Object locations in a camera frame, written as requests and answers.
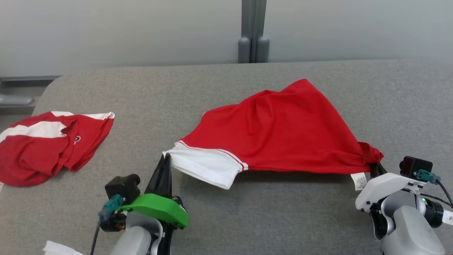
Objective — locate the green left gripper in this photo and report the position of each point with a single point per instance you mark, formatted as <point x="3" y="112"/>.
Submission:
<point x="159" y="209"/>

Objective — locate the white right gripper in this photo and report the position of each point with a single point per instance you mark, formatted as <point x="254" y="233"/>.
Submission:
<point x="382" y="186"/>

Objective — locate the red jersey with white sleeves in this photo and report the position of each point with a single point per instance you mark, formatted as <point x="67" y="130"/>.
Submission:
<point x="276" y="134"/>

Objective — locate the red and white shirt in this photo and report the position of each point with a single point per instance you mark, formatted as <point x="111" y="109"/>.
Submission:
<point x="32" y="159"/>

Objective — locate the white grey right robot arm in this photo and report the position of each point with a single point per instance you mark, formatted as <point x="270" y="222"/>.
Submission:
<point x="407" y="230"/>

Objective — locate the grey metal stand foot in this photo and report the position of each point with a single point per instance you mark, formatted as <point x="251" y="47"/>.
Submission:
<point x="14" y="99"/>

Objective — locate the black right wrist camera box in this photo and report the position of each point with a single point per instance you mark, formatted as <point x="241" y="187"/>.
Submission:
<point x="414" y="165"/>

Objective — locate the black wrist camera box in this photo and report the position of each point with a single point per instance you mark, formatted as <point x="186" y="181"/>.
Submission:
<point x="414" y="165"/>
<point x="122" y="187"/>

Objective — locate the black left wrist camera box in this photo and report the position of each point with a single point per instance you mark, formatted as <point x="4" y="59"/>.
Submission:
<point x="122" y="187"/>

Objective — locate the grey wall base rail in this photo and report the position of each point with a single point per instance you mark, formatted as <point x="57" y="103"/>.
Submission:
<point x="28" y="78"/>

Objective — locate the grey partition post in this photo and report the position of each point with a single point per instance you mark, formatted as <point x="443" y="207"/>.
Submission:
<point x="253" y="28"/>

